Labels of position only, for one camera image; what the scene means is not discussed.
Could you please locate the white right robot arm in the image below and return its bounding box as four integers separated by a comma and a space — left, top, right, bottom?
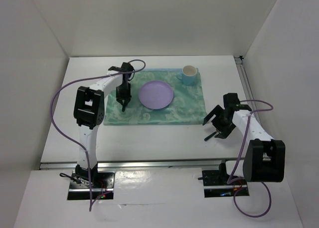
203, 93, 286, 184

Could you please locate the front aluminium rail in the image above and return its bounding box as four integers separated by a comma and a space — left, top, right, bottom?
39, 158, 235, 170

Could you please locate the lilac round plastic plate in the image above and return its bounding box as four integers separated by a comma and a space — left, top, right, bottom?
139, 80, 174, 110

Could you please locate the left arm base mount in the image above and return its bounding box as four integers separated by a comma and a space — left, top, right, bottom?
59, 170, 117, 201

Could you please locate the gold knife green handle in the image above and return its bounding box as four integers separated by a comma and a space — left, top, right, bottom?
204, 131, 217, 141

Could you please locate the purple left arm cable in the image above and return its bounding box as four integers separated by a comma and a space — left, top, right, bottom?
50, 59, 147, 212

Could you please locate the right side aluminium rail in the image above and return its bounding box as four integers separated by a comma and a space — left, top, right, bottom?
234, 56, 254, 99

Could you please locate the aluminium rail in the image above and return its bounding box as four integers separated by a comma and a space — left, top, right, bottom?
39, 158, 235, 170
234, 56, 254, 99

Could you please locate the teal patterned satin cloth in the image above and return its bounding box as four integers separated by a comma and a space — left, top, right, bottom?
103, 67, 209, 126

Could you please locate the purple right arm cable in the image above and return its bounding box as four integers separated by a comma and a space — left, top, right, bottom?
227, 100, 274, 218

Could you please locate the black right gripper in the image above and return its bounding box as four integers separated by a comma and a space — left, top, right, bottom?
204, 105, 236, 139

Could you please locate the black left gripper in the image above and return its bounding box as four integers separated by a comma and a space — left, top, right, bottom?
115, 82, 131, 104

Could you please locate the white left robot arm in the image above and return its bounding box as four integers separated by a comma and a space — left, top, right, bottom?
73, 62, 135, 188

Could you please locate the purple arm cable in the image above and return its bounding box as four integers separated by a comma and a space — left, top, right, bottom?
50, 59, 147, 212
227, 100, 274, 218

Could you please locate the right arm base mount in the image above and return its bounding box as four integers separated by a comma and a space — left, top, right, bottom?
198, 163, 249, 198

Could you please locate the blue cup white inside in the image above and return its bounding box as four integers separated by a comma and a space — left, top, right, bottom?
176, 65, 198, 86

